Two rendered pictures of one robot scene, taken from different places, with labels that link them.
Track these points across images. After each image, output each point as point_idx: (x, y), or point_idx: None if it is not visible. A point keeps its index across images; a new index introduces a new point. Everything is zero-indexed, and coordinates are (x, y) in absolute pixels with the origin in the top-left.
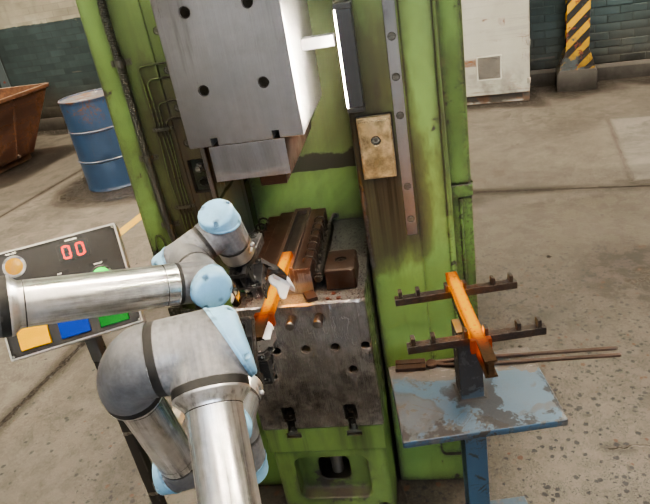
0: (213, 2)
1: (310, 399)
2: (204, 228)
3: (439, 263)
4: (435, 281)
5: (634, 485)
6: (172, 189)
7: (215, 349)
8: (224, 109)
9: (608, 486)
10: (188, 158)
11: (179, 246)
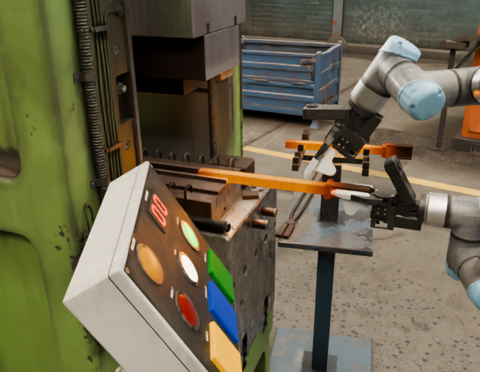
0: None
1: (253, 311)
2: (415, 57)
3: (237, 155)
4: None
5: (290, 283)
6: (105, 122)
7: None
8: None
9: (286, 292)
10: (117, 73)
11: (430, 71)
